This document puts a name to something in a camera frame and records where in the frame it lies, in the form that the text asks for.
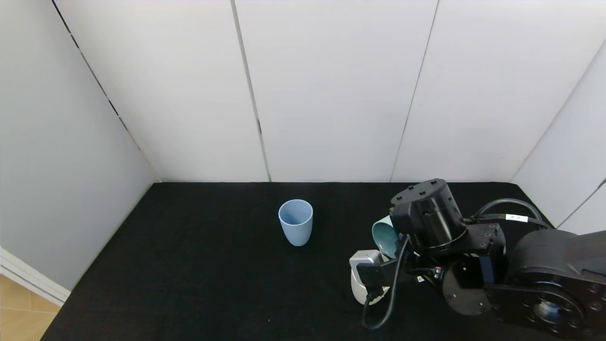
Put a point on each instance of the white baseboard trim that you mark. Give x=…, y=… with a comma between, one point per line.
x=28, y=279

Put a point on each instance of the white wrist camera black mount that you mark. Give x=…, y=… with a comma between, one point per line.
x=364, y=258

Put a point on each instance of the black tablecloth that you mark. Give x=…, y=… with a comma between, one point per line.
x=189, y=265

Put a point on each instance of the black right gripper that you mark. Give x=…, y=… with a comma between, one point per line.
x=431, y=213

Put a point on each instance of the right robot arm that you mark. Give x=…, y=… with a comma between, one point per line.
x=549, y=274

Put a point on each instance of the beige plastic cup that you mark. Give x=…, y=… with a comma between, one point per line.
x=358, y=291

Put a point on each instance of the teal plastic cup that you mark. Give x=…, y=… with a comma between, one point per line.
x=383, y=234

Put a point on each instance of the light blue plastic cup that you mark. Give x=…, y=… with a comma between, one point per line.
x=296, y=232

